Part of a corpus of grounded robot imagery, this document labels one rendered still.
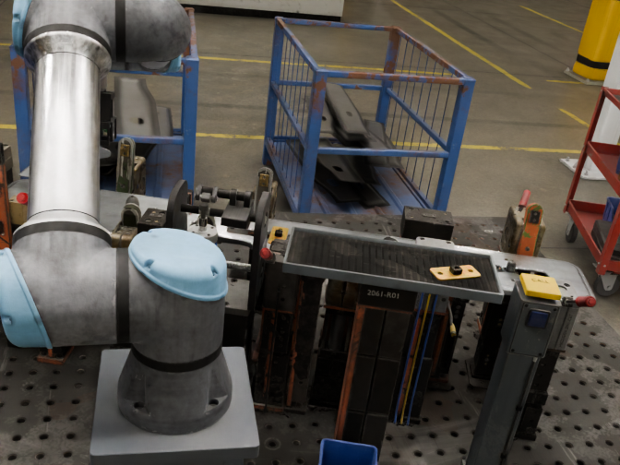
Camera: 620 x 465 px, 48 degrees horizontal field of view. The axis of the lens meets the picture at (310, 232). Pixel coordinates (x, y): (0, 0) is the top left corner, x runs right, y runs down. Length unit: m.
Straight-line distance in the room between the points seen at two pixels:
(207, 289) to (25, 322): 0.20
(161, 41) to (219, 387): 0.50
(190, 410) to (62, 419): 0.68
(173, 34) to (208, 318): 0.44
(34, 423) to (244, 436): 0.71
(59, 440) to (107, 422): 0.57
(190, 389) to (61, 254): 0.23
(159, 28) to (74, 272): 0.40
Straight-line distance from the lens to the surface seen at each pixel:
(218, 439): 0.92
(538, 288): 1.25
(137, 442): 0.92
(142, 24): 1.04
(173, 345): 0.86
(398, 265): 1.21
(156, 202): 1.71
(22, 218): 1.59
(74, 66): 1.00
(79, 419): 1.55
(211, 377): 0.91
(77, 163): 0.92
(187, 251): 0.84
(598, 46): 8.51
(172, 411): 0.90
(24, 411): 1.59
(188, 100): 3.29
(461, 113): 3.56
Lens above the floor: 1.74
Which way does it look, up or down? 27 degrees down
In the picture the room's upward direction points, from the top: 7 degrees clockwise
